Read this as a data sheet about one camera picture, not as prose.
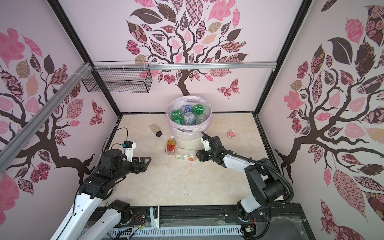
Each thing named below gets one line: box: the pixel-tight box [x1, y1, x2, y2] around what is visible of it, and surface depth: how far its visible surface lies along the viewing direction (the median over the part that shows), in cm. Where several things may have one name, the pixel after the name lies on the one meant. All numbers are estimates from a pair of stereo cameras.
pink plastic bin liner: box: [166, 95, 213, 141], surface depth 82 cm
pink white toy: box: [227, 129, 236, 138], surface depth 108 cm
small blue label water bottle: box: [183, 105, 196, 126], surface depth 81 cm
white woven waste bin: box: [175, 137, 205, 155], surface depth 94 cm
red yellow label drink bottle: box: [165, 135, 176, 156], surface depth 97 cm
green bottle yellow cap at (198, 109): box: [193, 104, 205, 115], surface depth 83 cm
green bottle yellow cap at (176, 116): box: [171, 109, 183, 125], surface depth 91 cm
